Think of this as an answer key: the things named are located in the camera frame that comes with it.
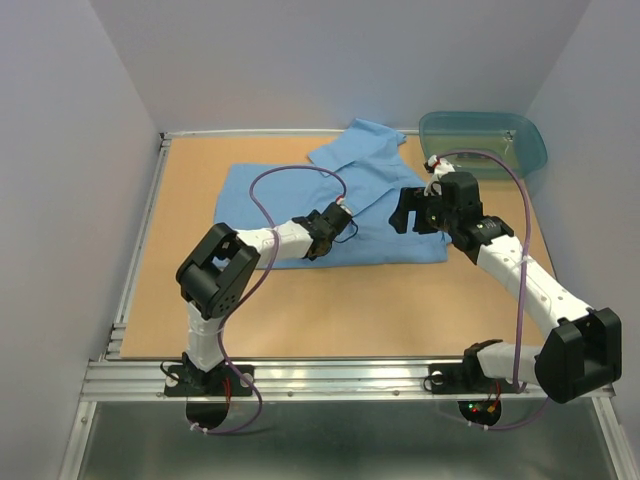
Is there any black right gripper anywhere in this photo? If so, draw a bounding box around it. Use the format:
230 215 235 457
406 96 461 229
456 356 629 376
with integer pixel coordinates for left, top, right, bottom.
386 187 457 234

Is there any light blue shirt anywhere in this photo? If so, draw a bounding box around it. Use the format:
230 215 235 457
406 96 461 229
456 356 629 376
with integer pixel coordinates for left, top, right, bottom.
213 119 449 269

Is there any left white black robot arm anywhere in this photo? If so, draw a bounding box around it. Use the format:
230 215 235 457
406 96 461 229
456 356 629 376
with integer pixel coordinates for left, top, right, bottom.
176 202 353 394

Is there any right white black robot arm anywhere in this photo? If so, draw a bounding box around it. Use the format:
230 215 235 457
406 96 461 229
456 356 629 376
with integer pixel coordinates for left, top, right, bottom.
389 172 622 404

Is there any teal plastic bin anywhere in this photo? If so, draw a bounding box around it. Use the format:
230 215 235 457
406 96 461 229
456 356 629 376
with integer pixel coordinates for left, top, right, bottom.
418 111 548 180

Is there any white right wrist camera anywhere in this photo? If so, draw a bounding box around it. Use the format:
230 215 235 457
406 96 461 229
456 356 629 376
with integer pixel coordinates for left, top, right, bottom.
424 155 456 190

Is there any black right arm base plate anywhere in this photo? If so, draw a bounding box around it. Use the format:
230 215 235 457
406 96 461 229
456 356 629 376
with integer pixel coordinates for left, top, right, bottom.
423 362 516 395

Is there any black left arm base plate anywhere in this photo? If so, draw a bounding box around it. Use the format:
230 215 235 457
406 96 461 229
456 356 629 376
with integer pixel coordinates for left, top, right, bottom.
160 363 254 398

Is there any aluminium left side rail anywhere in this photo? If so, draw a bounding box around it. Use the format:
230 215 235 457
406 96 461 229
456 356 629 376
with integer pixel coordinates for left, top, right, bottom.
100 132 172 361

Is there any aluminium rail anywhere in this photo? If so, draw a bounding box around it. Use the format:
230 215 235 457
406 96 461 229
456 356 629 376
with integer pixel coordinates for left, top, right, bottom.
100 132 172 361
79 355 616 402

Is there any aluminium front rail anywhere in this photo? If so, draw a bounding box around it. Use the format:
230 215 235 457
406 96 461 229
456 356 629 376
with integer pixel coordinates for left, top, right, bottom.
79 355 616 402

